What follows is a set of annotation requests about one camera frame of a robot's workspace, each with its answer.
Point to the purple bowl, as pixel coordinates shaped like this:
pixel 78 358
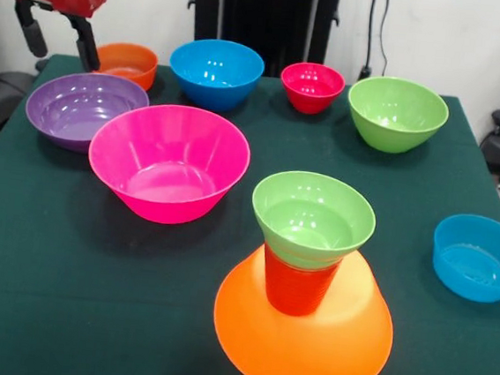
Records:
pixel 71 108

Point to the small green bowl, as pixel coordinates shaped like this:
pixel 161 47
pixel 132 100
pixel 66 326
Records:
pixel 313 220

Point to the blue cup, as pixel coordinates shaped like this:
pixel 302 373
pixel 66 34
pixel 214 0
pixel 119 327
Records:
pixel 472 271

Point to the large green bowl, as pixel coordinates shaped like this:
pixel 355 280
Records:
pixel 394 117

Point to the blue bowl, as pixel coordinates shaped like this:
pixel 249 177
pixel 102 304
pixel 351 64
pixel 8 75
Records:
pixel 215 91

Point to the orange cup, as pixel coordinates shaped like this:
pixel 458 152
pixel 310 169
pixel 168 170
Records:
pixel 129 58
pixel 297 289

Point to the large pink bowl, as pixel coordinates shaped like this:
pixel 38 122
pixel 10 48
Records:
pixel 168 166

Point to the dark green tablecloth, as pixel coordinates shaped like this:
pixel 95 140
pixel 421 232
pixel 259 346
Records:
pixel 89 291

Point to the large orange bowl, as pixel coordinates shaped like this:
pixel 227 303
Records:
pixel 304 357

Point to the small crimson bowl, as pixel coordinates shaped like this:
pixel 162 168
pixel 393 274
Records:
pixel 312 96

